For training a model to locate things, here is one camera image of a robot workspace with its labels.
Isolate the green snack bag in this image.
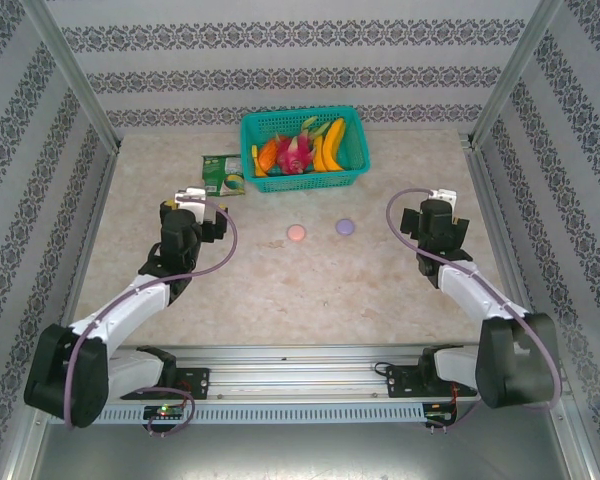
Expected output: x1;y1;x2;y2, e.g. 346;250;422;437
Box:
196;153;246;197

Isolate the orange toy fruit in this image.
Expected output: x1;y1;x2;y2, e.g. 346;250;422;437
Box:
257;139;280;174

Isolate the teal plastic basket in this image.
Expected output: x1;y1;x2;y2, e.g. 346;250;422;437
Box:
239;105;371;194

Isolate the pink toy dragon fruit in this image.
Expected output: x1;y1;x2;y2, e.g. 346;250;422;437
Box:
274;130;315;175

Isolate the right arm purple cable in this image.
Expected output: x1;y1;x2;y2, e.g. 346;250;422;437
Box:
385;187;565;432

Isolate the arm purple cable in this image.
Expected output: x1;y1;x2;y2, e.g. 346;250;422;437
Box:
385;187;565;432
65;195;239;437

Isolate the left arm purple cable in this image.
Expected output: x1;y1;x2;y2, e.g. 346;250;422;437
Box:
65;195;239;437

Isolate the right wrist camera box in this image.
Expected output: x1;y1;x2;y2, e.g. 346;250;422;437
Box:
429;187;459;207

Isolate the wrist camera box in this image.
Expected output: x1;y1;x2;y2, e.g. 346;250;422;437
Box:
174;186;209;219
429;187;459;207

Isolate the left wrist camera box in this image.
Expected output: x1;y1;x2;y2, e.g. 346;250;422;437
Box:
174;186;209;219

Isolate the aluminium side rail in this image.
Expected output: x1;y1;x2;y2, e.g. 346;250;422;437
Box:
462;139;551;359
49;144;121;364

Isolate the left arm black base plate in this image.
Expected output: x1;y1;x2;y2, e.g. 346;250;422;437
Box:
119;367;212;401

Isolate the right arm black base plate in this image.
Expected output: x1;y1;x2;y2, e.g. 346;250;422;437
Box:
385;364;479;399

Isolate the aluminium frame post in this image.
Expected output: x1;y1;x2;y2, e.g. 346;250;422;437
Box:
17;0;124;154
469;0;566;149

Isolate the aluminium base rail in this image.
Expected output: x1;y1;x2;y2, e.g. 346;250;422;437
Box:
27;344;574;402

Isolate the slotted grey cable duct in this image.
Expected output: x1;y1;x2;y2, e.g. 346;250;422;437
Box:
47;403;427;425

